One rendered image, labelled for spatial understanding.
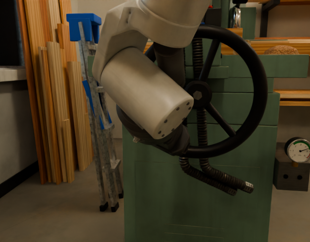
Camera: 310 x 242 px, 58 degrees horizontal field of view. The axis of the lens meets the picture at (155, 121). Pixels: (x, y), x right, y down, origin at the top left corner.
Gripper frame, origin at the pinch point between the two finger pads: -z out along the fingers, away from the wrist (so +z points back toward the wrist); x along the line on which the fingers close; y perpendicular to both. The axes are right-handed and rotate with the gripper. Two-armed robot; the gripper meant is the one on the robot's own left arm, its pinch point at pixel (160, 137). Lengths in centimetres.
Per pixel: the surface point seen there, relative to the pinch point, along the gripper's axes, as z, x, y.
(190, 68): -7.0, -3.2, 19.7
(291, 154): -20.5, 27.4, 14.9
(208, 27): 5.2, -1.0, 23.6
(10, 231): -97, -70, -63
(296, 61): -14.3, 18.7, 36.5
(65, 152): -141, -91, -15
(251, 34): -36, 3, 56
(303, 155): -20.5, 29.9, 16.0
